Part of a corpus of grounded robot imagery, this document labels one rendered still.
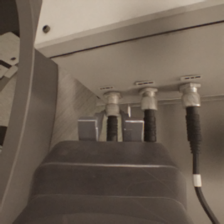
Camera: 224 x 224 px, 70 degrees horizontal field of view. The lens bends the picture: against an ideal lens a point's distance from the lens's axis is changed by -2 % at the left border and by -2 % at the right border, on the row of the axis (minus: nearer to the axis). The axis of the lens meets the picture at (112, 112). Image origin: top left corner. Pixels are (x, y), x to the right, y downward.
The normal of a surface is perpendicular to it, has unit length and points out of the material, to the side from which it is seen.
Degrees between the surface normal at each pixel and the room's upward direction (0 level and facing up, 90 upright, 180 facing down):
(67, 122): 90
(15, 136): 90
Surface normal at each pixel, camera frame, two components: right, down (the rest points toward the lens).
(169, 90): -0.02, 0.97
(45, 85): 0.94, -0.14
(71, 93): -0.34, -0.25
